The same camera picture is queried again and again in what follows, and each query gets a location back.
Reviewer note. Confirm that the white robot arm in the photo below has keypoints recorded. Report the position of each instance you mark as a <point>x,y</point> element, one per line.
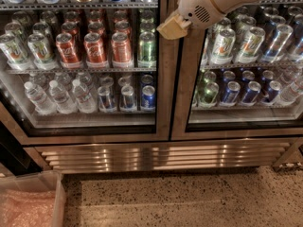
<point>232,5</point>

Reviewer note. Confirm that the clear plastic bin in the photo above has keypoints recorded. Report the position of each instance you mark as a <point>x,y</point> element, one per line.
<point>40,182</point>

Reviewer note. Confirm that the right fridge left 7up can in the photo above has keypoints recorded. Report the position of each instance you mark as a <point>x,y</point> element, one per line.
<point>222,47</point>

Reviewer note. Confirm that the steel fridge vent grille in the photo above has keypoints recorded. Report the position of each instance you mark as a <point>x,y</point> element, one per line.
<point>160,156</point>

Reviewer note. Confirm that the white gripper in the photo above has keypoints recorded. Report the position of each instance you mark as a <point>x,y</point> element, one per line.
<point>195,6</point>

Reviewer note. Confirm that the red bull can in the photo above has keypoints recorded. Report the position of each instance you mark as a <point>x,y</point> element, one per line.
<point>106,102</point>
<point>127,101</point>

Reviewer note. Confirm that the middle water bottle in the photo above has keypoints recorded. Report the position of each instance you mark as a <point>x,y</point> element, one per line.
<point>64,102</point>

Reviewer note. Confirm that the green soda can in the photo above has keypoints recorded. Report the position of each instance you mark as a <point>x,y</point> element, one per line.
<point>147,50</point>

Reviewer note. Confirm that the front left coca-cola can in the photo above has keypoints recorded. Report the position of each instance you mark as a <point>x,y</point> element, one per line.
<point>68,50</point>

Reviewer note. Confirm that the left red bull can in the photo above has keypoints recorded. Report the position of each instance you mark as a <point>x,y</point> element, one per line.
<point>106,102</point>

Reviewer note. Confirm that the front middle coca-cola can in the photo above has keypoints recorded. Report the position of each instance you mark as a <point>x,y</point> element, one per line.
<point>95,53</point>

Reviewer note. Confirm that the coca-cola can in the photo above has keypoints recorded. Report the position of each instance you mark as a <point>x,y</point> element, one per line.
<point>122,50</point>
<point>95,53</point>
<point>68,50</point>

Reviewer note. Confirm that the middle red bull can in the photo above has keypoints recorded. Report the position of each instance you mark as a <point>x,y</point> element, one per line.
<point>127,101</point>

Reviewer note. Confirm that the fridge 7up can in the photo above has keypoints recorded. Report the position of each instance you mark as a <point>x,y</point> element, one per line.
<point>222,47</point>
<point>252,41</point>

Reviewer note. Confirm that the fridge blue can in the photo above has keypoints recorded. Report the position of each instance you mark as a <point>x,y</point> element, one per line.
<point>270,92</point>
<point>250,94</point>
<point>230,93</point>

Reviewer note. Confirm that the blue pepsi can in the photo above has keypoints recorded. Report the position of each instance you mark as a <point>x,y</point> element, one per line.
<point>148,98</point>

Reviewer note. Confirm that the left water bottle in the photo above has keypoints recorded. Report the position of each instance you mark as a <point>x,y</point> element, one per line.
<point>42,102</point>

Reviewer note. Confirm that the front left 7up can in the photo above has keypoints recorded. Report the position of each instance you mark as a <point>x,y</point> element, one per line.
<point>15,52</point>

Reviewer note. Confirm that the pink bubble wrap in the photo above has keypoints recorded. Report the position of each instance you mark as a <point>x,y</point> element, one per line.
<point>26,209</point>

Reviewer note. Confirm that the right fridge left blue can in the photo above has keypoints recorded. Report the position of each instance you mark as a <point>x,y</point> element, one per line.
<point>230,93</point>

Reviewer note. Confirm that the glass fridge door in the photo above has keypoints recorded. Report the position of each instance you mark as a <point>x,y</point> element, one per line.
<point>22,18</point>
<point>192,122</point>

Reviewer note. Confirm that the right fridge water bottle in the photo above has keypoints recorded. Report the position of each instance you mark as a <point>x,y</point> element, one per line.
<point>291,92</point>

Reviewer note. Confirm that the right fridge green can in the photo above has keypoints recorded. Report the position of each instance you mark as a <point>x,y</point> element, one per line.
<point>208,96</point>

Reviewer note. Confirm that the front right coca-cola can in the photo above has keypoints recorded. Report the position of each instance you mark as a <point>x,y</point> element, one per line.
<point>122,50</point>

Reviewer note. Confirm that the silver blue tall can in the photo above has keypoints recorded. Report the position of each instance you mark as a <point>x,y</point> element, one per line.
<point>274,46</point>

